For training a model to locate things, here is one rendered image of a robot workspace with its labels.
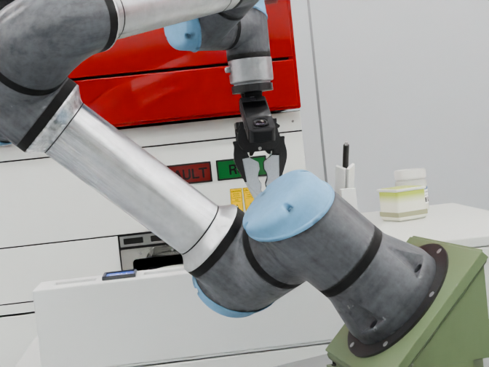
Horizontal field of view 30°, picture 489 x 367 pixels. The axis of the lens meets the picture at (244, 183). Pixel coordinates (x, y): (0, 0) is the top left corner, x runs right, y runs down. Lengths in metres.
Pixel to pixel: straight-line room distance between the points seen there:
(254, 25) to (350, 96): 2.16
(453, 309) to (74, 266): 1.17
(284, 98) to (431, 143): 1.72
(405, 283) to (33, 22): 0.57
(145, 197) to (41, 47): 0.25
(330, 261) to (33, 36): 0.46
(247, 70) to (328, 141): 2.14
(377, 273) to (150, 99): 1.01
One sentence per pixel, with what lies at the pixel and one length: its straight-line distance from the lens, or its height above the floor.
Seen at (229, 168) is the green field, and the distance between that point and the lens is 2.12.
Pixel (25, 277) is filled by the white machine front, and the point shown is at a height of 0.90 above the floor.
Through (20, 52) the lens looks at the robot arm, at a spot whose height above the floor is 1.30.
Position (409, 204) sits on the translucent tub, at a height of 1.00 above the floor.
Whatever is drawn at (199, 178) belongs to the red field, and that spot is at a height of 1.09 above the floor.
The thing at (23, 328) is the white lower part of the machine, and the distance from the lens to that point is 2.19.
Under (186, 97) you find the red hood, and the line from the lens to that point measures 2.08.
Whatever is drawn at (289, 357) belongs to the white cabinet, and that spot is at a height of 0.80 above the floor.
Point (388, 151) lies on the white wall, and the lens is 3.71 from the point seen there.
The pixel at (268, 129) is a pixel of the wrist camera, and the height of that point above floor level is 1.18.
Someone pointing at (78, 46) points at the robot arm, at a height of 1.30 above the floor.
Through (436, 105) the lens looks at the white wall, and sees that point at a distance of 3.76.
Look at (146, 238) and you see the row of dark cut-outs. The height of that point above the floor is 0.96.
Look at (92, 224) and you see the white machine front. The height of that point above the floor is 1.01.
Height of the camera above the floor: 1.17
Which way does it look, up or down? 3 degrees down
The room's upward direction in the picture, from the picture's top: 6 degrees counter-clockwise
